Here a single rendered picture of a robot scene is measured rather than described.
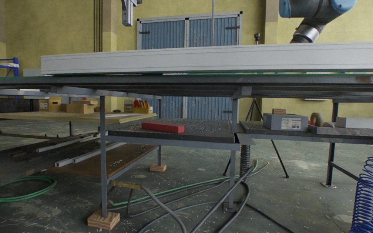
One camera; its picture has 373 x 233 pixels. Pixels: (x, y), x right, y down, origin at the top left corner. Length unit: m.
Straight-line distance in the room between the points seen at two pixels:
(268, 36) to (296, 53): 6.63
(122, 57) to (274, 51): 0.48
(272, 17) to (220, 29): 1.75
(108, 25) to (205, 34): 3.79
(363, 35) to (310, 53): 8.07
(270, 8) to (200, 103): 3.92
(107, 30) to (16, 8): 5.44
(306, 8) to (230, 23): 6.85
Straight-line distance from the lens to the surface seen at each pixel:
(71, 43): 10.13
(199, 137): 1.01
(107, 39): 8.54
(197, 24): 7.75
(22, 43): 12.20
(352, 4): 0.89
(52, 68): 0.89
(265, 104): 6.88
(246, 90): 0.65
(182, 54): 0.62
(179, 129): 1.06
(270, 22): 7.39
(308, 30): 0.95
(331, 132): 1.43
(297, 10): 0.83
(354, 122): 1.53
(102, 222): 1.37
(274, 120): 1.39
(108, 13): 8.84
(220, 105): 7.10
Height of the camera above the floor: 0.77
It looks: 4 degrees down
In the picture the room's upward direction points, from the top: 1 degrees clockwise
